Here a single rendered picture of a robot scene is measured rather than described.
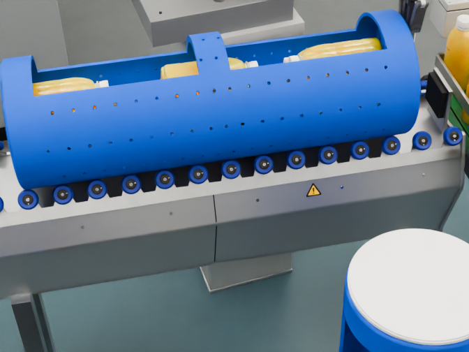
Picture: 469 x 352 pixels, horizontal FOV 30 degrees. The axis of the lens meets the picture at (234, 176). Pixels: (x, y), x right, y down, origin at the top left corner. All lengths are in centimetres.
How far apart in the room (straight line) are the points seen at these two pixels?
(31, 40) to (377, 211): 173
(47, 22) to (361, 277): 205
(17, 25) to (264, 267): 129
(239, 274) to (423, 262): 136
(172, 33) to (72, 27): 210
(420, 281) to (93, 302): 158
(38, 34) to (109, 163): 162
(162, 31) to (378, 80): 65
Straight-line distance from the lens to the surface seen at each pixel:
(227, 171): 195
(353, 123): 191
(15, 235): 200
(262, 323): 289
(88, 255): 206
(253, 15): 235
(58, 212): 197
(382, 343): 159
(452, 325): 159
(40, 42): 344
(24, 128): 181
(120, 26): 433
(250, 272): 297
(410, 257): 169
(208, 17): 231
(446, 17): 233
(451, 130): 209
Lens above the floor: 225
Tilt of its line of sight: 42 degrees down
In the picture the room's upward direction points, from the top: 2 degrees counter-clockwise
